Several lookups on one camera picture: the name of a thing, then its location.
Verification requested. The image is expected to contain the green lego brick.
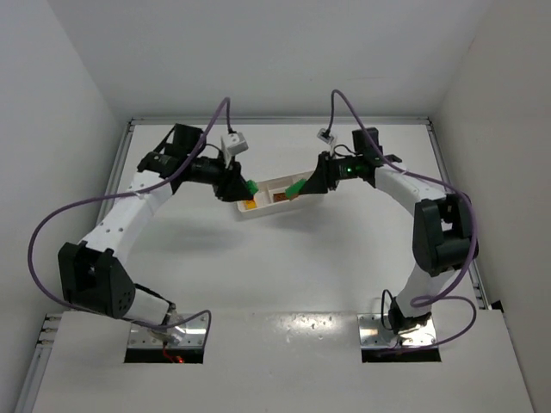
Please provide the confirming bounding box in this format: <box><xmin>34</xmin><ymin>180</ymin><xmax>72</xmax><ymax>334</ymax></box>
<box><xmin>289</xmin><ymin>179</ymin><xmax>306</xmax><ymax>200</ymax></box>
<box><xmin>246</xmin><ymin>180</ymin><xmax>259</xmax><ymax>196</ymax></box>

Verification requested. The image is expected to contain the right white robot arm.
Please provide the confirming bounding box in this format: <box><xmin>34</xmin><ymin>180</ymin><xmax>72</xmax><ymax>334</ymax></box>
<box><xmin>286</xmin><ymin>127</ymin><xmax>478</xmax><ymax>334</ymax></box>

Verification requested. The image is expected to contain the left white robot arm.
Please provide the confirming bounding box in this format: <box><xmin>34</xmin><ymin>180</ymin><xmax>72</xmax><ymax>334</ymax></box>
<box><xmin>58</xmin><ymin>124</ymin><xmax>256</xmax><ymax>326</ymax></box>

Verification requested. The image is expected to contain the white three-compartment tray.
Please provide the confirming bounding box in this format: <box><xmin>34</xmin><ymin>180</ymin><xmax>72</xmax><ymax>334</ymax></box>
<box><xmin>234</xmin><ymin>170</ymin><xmax>325</xmax><ymax>220</ymax></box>

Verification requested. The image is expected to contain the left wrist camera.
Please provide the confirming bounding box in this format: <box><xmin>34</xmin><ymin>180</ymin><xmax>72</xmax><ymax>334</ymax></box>
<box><xmin>220</xmin><ymin>132</ymin><xmax>249</xmax><ymax>167</ymax></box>

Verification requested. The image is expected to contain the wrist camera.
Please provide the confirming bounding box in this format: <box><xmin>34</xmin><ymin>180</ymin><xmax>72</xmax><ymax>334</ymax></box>
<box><xmin>220</xmin><ymin>132</ymin><xmax>249</xmax><ymax>167</ymax></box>
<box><xmin>317</xmin><ymin>128</ymin><xmax>337</xmax><ymax>151</ymax></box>

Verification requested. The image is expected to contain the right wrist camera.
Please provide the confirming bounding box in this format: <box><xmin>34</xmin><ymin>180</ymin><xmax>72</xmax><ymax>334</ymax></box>
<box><xmin>317</xmin><ymin>128</ymin><xmax>337</xmax><ymax>151</ymax></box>

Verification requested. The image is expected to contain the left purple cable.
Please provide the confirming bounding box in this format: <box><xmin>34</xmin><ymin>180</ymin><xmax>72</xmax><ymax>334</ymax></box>
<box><xmin>27</xmin><ymin>96</ymin><xmax>233</xmax><ymax>341</ymax></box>

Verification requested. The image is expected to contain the purple cable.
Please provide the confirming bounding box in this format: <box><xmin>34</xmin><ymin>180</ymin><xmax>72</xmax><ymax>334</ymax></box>
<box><xmin>325</xmin><ymin>89</ymin><xmax>480</xmax><ymax>354</ymax></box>
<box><xmin>27</xmin><ymin>96</ymin><xmax>233</xmax><ymax>341</ymax></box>

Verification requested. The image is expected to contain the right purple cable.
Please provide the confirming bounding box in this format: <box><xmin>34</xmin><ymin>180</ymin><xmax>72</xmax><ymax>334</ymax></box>
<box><xmin>325</xmin><ymin>89</ymin><xmax>480</xmax><ymax>354</ymax></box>

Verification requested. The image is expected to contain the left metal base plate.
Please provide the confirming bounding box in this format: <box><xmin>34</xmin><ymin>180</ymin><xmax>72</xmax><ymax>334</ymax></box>
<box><xmin>127</xmin><ymin>312</ymin><xmax>210</xmax><ymax>350</ymax></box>

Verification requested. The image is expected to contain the metal base plate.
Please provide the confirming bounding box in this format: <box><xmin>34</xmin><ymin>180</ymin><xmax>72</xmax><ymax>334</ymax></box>
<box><xmin>127</xmin><ymin>312</ymin><xmax>210</xmax><ymax>350</ymax></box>
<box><xmin>357</xmin><ymin>313</ymin><xmax>436</xmax><ymax>351</ymax></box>

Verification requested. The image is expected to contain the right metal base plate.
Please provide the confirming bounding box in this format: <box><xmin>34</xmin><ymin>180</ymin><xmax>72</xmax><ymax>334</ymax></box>
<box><xmin>357</xmin><ymin>313</ymin><xmax>436</xmax><ymax>351</ymax></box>

